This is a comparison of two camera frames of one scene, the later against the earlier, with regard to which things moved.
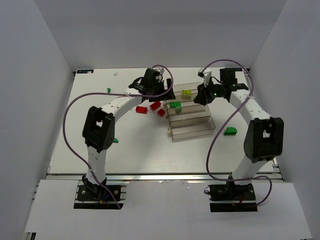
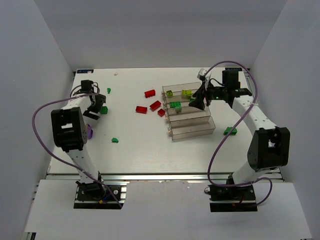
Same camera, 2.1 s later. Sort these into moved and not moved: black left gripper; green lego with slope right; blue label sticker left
Moved: black left gripper
Not moved: green lego with slope right; blue label sticker left
